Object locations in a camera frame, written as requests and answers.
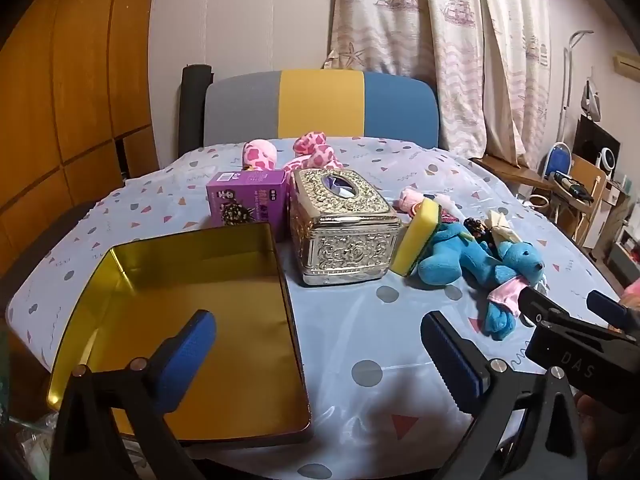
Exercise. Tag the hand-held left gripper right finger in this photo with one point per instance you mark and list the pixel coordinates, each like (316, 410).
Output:
(455, 360)

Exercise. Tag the black monitor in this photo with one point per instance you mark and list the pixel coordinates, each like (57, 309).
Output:
(592, 137)

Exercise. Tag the white steamer pole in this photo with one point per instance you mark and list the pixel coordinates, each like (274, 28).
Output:
(567, 85)

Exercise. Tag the garment steamer head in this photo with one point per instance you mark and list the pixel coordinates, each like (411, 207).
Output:
(591, 97)

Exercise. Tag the ornate silver tissue box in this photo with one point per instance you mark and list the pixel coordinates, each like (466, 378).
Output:
(345, 240)

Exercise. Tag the pink blanket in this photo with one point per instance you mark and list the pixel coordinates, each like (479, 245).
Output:
(632, 292)

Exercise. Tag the blue monster plush toy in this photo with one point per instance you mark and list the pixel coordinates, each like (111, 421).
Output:
(440, 260)

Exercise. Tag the grey yellow blue chair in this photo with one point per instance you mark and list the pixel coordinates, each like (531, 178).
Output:
(320, 105)

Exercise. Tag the pink towel with blue band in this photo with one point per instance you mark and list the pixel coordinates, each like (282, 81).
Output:
(407, 200)

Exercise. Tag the yellow sponge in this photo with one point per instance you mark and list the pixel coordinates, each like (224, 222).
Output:
(415, 240)

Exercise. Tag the clear plastic bag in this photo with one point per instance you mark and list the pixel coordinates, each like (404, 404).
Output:
(35, 445)

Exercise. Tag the dark grey chair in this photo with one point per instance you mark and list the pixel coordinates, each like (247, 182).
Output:
(40, 245)

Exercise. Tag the small white fan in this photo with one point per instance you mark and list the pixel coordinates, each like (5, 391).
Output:
(607, 157)

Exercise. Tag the black braided hair piece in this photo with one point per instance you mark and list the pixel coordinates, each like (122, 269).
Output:
(475, 227)

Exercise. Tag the blue folding stool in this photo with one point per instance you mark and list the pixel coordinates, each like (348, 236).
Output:
(559, 160)

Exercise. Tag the wooden side desk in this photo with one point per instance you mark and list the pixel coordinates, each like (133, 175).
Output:
(510, 170)

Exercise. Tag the ship print curtain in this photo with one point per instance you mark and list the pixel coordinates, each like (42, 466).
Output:
(425, 35)

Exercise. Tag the black hair tool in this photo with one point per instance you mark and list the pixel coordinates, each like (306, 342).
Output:
(572, 185)

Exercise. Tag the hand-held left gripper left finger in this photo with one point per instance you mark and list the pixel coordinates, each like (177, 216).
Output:
(192, 355)

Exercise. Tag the gold tin tray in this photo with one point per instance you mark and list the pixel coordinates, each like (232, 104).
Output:
(200, 285)

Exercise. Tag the wall air conditioner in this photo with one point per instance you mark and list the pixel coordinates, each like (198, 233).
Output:
(627, 66)

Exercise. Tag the purple cardboard box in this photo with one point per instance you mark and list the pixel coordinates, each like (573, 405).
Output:
(245, 195)

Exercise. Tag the wooden board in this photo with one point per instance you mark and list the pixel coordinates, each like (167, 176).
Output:
(590, 175)

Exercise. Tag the wooden wardrobe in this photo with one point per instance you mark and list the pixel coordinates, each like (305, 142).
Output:
(75, 85)

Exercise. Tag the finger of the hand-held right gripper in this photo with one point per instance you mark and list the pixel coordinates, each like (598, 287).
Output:
(539, 306)
(607, 310)

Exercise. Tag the pink spotted plush toy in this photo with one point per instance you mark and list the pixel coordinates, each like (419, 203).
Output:
(312, 152)

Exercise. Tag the black rolled mat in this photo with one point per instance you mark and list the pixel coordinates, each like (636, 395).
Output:
(195, 105)

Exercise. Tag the blue teddy bear pink dress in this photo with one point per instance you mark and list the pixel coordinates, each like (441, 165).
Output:
(522, 260)

